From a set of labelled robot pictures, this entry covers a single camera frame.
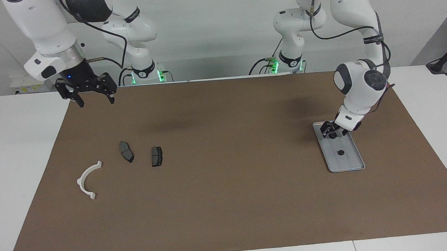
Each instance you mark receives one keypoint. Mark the dark grey rectangular brake pad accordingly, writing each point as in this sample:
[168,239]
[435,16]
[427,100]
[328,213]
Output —
[157,157]

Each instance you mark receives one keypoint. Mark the brown table mat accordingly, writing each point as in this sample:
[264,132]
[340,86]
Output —
[234,219]

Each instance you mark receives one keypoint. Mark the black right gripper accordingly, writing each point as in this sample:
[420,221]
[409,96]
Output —
[77,77]

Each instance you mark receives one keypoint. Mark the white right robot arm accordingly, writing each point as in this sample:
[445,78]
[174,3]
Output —
[43,24]

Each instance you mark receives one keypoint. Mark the white curved plastic bracket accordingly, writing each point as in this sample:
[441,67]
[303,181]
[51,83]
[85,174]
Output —
[81,182]

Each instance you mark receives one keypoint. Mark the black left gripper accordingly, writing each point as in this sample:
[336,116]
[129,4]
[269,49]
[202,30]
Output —
[335,126]

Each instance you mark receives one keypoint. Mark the small black bearing gear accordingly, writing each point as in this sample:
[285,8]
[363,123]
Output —
[332,135]
[340,152]

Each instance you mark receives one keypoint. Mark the silver metal tray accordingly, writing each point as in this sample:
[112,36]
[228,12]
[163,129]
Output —
[348,162]

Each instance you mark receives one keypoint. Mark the dark grey curved brake pad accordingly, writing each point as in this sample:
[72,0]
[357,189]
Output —
[126,151]

